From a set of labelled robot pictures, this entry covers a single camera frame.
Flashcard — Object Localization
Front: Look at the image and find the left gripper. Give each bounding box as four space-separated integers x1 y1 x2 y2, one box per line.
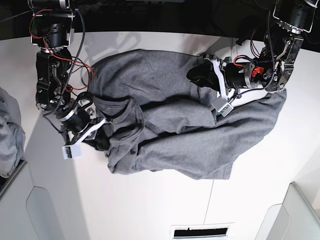
186 53 240 103

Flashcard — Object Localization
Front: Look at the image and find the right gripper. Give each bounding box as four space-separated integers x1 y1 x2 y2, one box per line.
63 117 113 151

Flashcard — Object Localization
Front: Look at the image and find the grey t-shirt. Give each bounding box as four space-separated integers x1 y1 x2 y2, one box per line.
89 49 287 180

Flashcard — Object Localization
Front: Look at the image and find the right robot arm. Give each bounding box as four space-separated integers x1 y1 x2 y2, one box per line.
28 0 110 152

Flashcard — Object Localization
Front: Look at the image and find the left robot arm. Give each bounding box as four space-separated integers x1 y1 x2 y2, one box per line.
186 0 319 103

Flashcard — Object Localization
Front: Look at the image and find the grey clothes pile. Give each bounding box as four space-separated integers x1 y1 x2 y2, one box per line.
0 88 26 179

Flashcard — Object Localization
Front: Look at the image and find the white left bin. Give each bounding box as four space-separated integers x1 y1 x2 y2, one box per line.
0 162 64 240

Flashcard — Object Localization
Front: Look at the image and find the white bin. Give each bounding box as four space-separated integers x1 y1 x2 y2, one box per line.
255 182 320 240
0 162 64 240

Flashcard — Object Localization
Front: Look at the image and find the white right bin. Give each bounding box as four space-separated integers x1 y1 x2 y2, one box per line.
255 182 320 240

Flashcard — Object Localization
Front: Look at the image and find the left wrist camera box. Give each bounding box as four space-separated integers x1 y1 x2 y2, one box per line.
212 97 234 117

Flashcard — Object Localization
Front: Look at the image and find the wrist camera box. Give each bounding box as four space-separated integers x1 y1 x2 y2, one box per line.
62 144 82 160
212 97 234 117

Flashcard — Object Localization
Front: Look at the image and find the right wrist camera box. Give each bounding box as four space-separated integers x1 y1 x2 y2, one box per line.
62 144 82 160

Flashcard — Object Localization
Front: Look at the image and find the table cable grommet slot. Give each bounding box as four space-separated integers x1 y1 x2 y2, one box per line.
170 222 234 240

